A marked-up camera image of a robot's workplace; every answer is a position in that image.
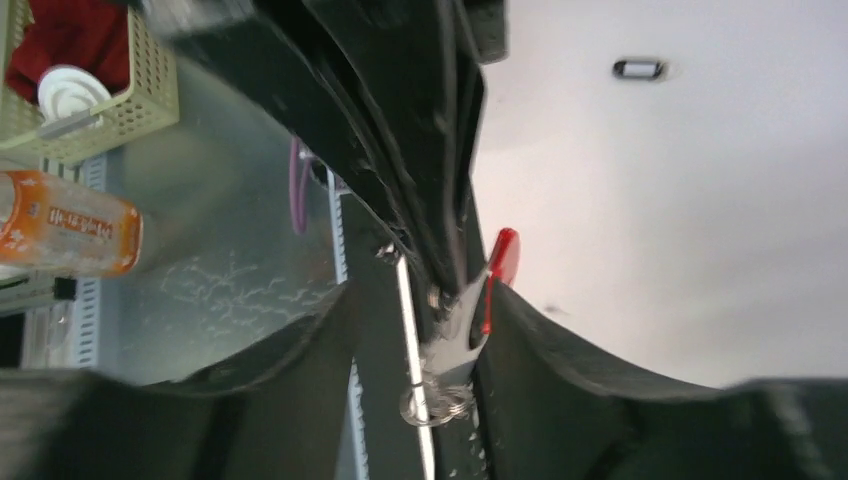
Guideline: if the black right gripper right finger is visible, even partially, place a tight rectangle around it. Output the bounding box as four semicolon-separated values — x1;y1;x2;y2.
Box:
478;285;847;479

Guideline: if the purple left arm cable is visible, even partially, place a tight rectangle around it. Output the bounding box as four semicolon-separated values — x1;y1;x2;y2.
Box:
288;137;314;236

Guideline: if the beige perforated basket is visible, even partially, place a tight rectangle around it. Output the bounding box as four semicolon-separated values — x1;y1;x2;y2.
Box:
1;1;180;164

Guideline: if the black key tag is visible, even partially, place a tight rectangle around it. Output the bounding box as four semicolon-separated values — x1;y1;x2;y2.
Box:
611;58;667;82

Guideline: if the red cloth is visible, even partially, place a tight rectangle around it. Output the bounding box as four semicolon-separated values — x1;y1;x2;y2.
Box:
4;0;130;104

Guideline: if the orange labelled bottle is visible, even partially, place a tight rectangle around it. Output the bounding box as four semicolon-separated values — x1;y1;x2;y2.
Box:
1;170;144;276

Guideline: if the white slotted cable duct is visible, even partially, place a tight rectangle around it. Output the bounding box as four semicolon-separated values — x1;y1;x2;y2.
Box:
325;167;370;480

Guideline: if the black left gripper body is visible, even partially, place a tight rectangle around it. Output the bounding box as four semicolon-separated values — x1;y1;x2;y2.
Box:
125;0;412;246

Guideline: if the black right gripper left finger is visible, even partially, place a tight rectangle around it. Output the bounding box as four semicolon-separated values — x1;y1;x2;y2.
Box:
1;281;361;479

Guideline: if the white round lid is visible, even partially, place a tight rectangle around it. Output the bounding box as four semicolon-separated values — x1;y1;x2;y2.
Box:
37;65;112;129

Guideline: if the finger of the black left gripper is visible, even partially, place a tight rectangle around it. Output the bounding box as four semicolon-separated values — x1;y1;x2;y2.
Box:
291;1;485;296

